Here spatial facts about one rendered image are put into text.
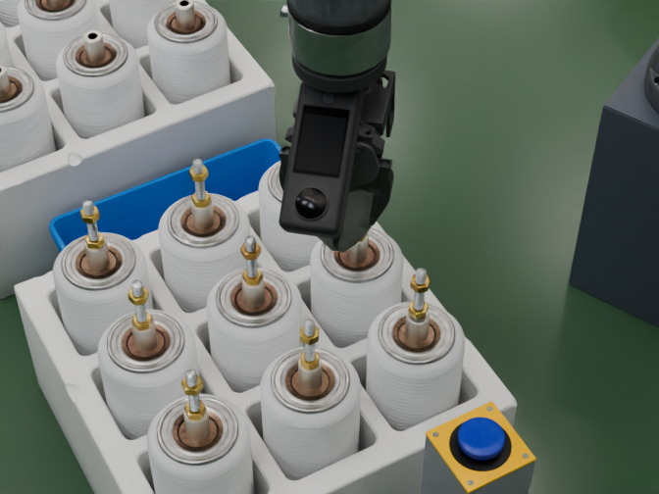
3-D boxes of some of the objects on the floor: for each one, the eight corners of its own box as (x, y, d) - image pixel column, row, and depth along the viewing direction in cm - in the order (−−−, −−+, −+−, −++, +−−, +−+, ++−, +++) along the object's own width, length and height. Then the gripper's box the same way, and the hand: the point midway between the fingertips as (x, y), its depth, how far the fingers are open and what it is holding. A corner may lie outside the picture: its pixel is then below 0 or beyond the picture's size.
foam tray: (330, 262, 179) (330, 160, 165) (502, 498, 156) (519, 402, 143) (37, 383, 166) (12, 284, 153) (178, 659, 144) (163, 570, 130)
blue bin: (275, 201, 186) (272, 134, 177) (315, 256, 180) (314, 190, 171) (59, 285, 176) (44, 220, 167) (93, 347, 170) (79, 282, 161)
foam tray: (150, 21, 210) (137, -81, 197) (278, 185, 188) (275, 82, 174) (-106, 113, 197) (-137, 10, 184) (0, 301, 175) (-27, 200, 161)
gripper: (410, 12, 109) (403, 202, 125) (293, -2, 110) (302, 188, 126) (391, 87, 103) (386, 275, 119) (269, 72, 104) (280, 261, 120)
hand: (336, 245), depth 120 cm, fingers closed
